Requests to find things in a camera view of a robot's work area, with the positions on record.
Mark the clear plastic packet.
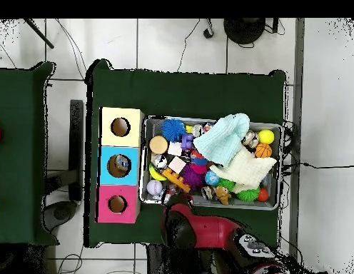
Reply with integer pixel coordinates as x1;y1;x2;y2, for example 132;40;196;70
163;183;179;201

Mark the mint green cloth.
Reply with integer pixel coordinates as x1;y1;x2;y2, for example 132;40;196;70
193;113;251;168

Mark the clear mesh bin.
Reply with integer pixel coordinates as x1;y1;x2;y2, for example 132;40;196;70
138;115;283;211

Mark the wooden box with three holes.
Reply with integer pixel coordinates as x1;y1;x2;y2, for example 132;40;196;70
95;106;146;224

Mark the wooden cube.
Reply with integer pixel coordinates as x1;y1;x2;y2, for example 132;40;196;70
168;156;187;174

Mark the toy hamburger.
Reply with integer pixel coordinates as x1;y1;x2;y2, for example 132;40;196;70
148;135;170;156

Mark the blue spiky ball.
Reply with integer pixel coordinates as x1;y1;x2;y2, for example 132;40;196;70
161;118;187;143

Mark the white toy baseball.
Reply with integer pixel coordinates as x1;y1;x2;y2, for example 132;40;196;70
146;178;163;196

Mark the dark green table cloth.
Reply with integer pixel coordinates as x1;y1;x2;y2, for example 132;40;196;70
84;59;287;248
0;61;59;247

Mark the brown teddy bear toy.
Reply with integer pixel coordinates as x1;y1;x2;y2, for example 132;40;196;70
213;186;232;206

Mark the cream knitted cloth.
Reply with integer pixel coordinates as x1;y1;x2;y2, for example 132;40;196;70
209;145;278;193

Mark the orange toy basketball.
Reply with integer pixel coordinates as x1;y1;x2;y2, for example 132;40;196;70
254;142;273;158

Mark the yellow ball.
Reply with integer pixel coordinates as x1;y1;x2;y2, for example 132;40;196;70
257;128;275;145

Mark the black upright panel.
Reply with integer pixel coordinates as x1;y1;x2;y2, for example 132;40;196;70
69;99;84;202

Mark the grey rounded floor base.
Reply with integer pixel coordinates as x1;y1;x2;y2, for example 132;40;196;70
41;201;79;233

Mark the black round stand base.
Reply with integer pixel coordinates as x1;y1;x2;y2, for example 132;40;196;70
223;18;266;45

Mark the thin black rod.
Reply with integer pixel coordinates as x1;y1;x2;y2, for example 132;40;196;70
23;18;55;49

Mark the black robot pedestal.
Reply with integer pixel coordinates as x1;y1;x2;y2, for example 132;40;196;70
146;244;223;274

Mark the black cable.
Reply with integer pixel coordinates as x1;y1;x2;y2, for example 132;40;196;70
282;161;354;170

